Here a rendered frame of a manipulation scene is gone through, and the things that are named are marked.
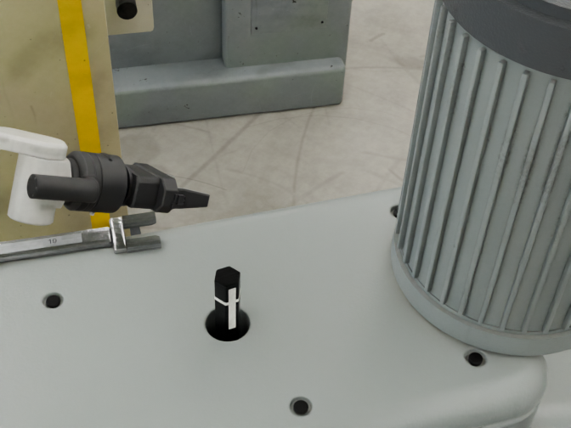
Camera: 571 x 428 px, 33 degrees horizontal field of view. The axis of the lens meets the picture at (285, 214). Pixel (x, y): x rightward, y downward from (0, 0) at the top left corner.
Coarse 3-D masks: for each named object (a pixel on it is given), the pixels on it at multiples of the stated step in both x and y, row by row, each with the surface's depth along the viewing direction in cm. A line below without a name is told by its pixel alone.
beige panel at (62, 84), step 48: (0, 0) 244; (48, 0) 248; (96, 0) 252; (0, 48) 254; (48, 48) 258; (96, 48) 262; (0, 96) 264; (48, 96) 269; (96, 96) 274; (96, 144) 286; (0, 192) 288; (0, 240) 302
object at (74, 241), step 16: (112, 224) 85; (128, 224) 86; (144, 224) 86; (16, 240) 83; (32, 240) 84; (48, 240) 83; (64, 240) 84; (80, 240) 84; (96, 240) 84; (112, 240) 84; (128, 240) 84; (144, 240) 84; (160, 240) 84; (0, 256) 82; (16, 256) 82; (32, 256) 83
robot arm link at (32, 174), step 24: (24, 168) 134; (48, 168) 134; (72, 168) 137; (96, 168) 138; (24, 192) 134; (48, 192) 131; (72, 192) 133; (96, 192) 136; (24, 216) 135; (48, 216) 137
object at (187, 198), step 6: (180, 192) 146; (186, 192) 146; (192, 192) 147; (198, 192) 148; (180, 198) 145; (186, 198) 147; (192, 198) 147; (198, 198) 148; (204, 198) 149; (180, 204) 145; (186, 204) 147; (192, 204) 148; (198, 204) 148; (204, 204) 149
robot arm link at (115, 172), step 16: (112, 160) 141; (112, 176) 140; (128, 176) 143; (144, 176) 144; (160, 176) 145; (112, 192) 140; (128, 192) 143; (144, 192) 144; (160, 192) 144; (176, 192) 145; (96, 208) 141; (112, 208) 142; (144, 208) 145; (160, 208) 145
